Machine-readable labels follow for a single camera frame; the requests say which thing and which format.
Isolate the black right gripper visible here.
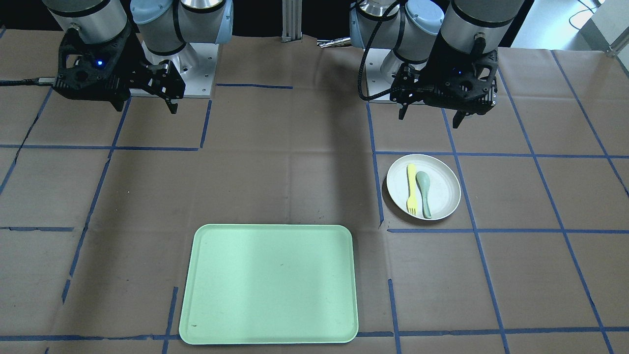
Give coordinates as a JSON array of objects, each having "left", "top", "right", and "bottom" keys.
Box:
[{"left": 52, "top": 29, "right": 186, "bottom": 115}]

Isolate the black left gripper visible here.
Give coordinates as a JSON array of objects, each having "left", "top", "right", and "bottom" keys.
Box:
[{"left": 390, "top": 50, "right": 498, "bottom": 129}]

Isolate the white round plate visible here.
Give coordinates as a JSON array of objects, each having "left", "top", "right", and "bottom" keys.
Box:
[{"left": 386, "top": 154, "right": 462, "bottom": 220}]

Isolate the yellow plastic fork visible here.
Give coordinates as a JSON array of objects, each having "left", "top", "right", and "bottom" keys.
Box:
[{"left": 406, "top": 163, "right": 418, "bottom": 216}]

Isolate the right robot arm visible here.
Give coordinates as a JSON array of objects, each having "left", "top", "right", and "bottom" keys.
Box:
[{"left": 37, "top": 0, "right": 233, "bottom": 114}]

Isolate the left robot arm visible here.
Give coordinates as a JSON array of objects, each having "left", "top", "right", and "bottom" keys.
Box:
[{"left": 350, "top": 0, "right": 523, "bottom": 129}]

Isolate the grey-green plastic spoon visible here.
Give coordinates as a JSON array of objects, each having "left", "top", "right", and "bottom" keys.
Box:
[{"left": 415, "top": 171, "right": 432, "bottom": 219}]

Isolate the brown paper table cover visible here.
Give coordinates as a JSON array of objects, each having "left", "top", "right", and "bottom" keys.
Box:
[{"left": 0, "top": 37, "right": 629, "bottom": 354}]

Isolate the light green tray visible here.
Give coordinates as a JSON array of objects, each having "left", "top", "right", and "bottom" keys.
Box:
[{"left": 179, "top": 224, "right": 359, "bottom": 345}]

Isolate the black braided cable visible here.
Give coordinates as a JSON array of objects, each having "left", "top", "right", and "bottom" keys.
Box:
[{"left": 357, "top": 0, "right": 401, "bottom": 102}]

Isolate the aluminium frame post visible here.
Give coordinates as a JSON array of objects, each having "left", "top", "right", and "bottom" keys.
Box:
[{"left": 281, "top": 0, "right": 303, "bottom": 43}]

